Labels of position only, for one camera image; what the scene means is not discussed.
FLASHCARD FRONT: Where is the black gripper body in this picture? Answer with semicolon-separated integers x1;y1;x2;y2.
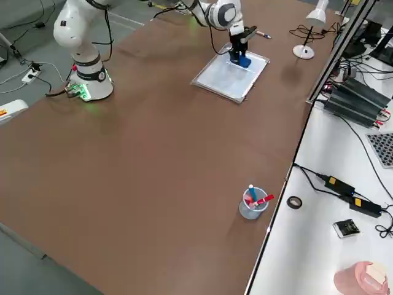
230;33;248;52

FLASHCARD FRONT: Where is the blue whiteboard eraser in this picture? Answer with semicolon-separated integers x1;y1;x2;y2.
235;55;252;69

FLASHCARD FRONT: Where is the silver framed whiteboard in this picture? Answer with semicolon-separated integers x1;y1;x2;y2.
190;42;271;104

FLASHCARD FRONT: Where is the red marker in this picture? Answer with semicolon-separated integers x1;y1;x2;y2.
250;194;274;207

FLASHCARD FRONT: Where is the white desk lamp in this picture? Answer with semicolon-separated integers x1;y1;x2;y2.
292;0;329;60

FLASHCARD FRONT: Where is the black finned power supply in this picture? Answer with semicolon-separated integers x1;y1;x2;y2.
336;77;393;108
324;87;386;128

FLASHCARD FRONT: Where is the black tape roll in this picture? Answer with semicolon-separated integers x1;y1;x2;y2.
286;195;303;210

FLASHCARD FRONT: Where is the clear plastic pen cup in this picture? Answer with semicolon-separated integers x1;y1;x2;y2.
238;187;269;221

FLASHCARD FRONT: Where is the black power adapter yellow label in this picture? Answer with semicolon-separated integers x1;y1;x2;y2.
324;175;356;196
349;196;383;218

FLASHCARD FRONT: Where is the perforated grid plate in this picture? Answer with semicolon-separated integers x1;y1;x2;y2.
365;132;393;169

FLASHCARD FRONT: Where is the small black circuit module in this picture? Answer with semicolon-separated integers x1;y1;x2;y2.
332;218;360;239

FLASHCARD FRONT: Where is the white floor power strip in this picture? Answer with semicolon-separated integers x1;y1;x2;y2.
21;69;41;84

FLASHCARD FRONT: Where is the white cart orange label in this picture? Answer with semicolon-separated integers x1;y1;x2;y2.
0;99;29;125

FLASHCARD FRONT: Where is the pink tissue roll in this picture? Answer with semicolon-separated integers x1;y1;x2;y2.
333;261;389;295

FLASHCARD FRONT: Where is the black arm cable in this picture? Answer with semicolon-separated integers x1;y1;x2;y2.
84;0;230;62

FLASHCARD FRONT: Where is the black lamp cable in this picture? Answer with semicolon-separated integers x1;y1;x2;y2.
289;21;346;40

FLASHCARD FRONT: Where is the aluminium frame rail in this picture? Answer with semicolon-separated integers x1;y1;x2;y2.
305;0;380;106

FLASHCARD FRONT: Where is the black adapter cable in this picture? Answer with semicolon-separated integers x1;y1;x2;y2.
293;163;331;194

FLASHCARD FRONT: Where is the black base cable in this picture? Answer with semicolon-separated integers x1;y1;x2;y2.
45;80;76;98

